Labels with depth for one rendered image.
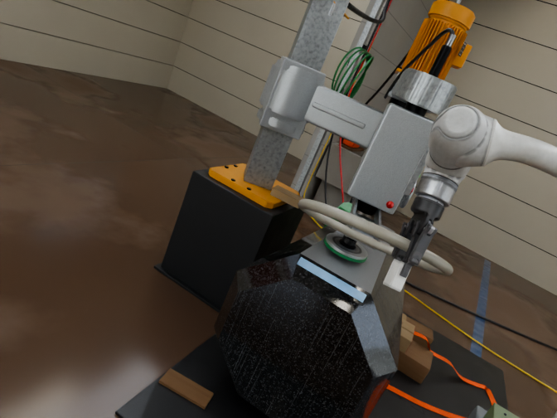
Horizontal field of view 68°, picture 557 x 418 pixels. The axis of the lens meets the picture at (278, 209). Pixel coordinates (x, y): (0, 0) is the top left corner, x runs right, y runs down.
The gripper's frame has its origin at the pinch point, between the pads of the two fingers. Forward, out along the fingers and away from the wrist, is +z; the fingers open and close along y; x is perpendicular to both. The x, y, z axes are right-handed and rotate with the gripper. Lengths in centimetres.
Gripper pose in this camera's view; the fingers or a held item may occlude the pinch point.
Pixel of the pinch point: (396, 275)
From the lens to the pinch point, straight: 108.1
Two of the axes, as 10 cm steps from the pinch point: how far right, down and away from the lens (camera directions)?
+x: -8.9, -4.3, -1.6
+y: -1.7, -0.1, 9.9
